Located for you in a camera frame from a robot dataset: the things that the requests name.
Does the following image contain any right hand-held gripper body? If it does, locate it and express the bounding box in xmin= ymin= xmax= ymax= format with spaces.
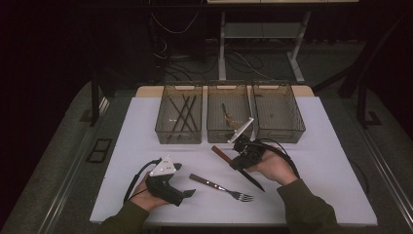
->
xmin=227 ymin=116 xmax=268 ymax=170

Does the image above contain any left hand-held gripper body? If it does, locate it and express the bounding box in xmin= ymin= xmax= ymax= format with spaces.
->
xmin=144 ymin=155 xmax=186 ymax=208

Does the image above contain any wooden-handled steel fork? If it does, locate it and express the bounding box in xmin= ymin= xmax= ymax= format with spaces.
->
xmin=189 ymin=173 xmax=255 ymax=203

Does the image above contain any wooden-handled steel knife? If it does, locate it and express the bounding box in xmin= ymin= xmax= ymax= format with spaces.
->
xmin=210 ymin=144 xmax=266 ymax=193

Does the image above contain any smoky transparent plastic bin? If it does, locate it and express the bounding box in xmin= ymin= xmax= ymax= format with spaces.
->
xmin=155 ymin=83 xmax=204 ymax=145
xmin=206 ymin=82 xmax=253 ymax=144
xmin=251 ymin=81 xmax=307 ymax=143

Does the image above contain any black chopstick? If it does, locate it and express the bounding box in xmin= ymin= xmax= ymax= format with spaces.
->
xmin=179 ymin=94 xmax=198 ymax=134
xmin=170 ymin=96 xmax=192 ymax=134

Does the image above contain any person's left hand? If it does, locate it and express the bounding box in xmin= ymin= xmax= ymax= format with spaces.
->
xmin=130 ymin=174 xmax=170 ymax=213

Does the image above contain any person's right hand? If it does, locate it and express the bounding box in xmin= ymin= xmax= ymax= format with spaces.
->
xmin=254 ymin=147 xmax=299 ymax=187

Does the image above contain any white tablecloth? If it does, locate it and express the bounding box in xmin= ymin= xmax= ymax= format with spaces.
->
xmin=89 ymin=96 xmax=379 ymax=227

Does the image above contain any black metal stand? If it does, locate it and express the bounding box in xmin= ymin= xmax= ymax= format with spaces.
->
xmin=90 ymin=72 xmax=110 ymax=128
xmin=313 ymin=14 xmax=413 ymax=130

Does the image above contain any white desk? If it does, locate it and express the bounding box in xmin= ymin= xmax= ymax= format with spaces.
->
xmin=206 ymin=0 xmax=359 ymax=85

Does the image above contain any left hand-held gripper cable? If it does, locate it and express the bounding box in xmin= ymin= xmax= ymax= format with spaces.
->
xmin=123 ymin=158 xmax=163 ymax=204

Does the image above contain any hand-held gripper cable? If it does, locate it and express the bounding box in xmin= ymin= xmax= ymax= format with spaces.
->
xmin=123 ymin=158 xmax=163 ymax=204
xmin=257 ymin=137 xmax=301 ymax=179

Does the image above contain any right hand-held gripper cable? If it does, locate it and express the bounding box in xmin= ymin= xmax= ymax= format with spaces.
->
xmin=257 ymin=137 xmax=301 ymax=179

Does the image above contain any tangle of floor cables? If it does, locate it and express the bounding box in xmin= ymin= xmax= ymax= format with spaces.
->
xmin=159 ymin=38 xmax=277 ymax=82

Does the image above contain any metal floor rail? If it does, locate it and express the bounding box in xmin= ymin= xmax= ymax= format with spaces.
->
xmin=38 ymin=97 xmax=110 ymax=234
xmin=355 ymin=126 xmax=413 ymax=225

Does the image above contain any white hanging cable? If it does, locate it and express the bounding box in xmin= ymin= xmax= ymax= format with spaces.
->
xmin=150 ymin=12 xmax=200 ymax=35

